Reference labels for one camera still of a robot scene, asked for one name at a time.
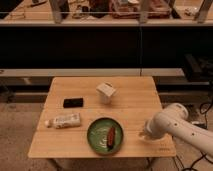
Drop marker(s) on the cream pusher end effector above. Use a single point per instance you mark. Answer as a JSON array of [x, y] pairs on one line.
[[145, 133]]

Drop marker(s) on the green ceramic bowl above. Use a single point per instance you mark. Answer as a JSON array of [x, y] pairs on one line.
[[97, 136]]

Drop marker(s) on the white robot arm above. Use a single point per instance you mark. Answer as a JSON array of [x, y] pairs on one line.
[[173, 120]]

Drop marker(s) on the red-brown food piece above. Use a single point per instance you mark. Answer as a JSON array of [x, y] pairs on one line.
[[110, 137]]

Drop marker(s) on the wooden folding table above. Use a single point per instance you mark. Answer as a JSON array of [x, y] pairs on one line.
[[135, 101]]

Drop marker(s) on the black equipment on right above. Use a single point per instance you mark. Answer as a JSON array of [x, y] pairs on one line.
[[198, 69]]

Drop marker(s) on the white tube bottle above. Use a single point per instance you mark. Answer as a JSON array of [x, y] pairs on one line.
[[64, 121]]

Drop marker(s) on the black rectangular phone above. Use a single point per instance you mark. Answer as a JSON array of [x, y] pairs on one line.
[[73, 102]]

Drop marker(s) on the red tray on workbench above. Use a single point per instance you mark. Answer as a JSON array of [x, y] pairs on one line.
[[131, 9]]

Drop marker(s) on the long workbench shelf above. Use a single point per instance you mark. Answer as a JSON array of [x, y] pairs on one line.
[[95, 13]]

